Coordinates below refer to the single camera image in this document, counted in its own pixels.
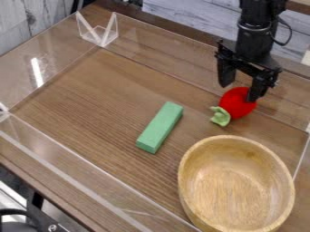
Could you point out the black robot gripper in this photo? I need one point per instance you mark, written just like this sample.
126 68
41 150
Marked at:
229 63

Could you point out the red plush strawberry toy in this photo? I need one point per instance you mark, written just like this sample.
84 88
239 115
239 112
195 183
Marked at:
233 106

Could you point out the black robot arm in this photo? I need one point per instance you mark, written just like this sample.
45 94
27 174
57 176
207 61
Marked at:
249 54

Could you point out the green rectangular block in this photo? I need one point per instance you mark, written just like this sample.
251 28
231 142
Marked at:
160 128

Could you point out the wooden bowl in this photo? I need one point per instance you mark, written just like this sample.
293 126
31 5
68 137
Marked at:
236 186

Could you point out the clear acrylic enclosure wall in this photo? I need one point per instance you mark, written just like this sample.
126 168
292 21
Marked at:
81 90

